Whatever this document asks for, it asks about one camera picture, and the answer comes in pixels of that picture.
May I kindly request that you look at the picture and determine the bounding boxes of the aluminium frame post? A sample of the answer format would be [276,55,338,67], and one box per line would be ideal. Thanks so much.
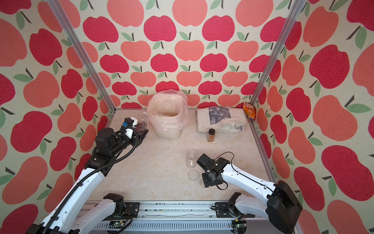
[250,0,306,105]
[47,1,116,114]

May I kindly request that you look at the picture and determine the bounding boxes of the folded printed tote bag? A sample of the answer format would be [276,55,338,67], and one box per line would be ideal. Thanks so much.
[197,106,247,133]

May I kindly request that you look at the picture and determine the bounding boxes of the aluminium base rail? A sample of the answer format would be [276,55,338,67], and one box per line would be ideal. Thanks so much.
[94,201,247,233]

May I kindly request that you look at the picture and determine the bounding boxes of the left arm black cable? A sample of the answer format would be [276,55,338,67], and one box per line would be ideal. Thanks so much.
[40,128,140,234]

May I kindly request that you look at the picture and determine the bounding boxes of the clear jar lid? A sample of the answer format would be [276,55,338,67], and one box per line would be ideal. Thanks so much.
[199,179,205,188]
[188,170,199,181]

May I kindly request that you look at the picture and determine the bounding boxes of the left aluminium frame post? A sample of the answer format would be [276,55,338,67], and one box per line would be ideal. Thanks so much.
[47,1,116,114]

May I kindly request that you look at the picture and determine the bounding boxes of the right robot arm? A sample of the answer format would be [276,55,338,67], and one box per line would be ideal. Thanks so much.
[197,154,303,234]

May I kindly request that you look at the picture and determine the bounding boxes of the orange snack packet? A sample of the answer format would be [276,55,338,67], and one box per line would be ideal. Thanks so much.
[243,102,256,120]

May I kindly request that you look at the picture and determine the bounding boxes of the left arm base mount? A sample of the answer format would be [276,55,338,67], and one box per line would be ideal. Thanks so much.
[112,202,140,218]

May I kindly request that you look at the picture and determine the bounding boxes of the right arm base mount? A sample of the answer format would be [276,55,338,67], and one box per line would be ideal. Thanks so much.
[210,202,256,219]

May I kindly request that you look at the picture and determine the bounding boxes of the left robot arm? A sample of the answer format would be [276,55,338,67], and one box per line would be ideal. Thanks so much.
[26,126,148,234]

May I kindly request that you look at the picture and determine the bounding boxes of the white trash bin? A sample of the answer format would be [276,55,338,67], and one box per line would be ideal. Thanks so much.
[147,93,188,140]

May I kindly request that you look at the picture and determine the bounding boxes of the clear tea jar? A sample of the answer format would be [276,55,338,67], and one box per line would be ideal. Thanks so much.
[186,150,197,169]
[135,112,150,133]

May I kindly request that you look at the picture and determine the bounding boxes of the rose buds in middle jar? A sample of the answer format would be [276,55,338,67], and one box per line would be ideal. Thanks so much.
[135,121,148,132]

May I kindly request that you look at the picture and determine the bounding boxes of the right aluminium frame post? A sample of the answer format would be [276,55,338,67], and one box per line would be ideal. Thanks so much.
[250,0,306,105]

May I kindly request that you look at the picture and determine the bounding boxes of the brown bottle black cap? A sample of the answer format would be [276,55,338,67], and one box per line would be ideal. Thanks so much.
[207,129,216,142]

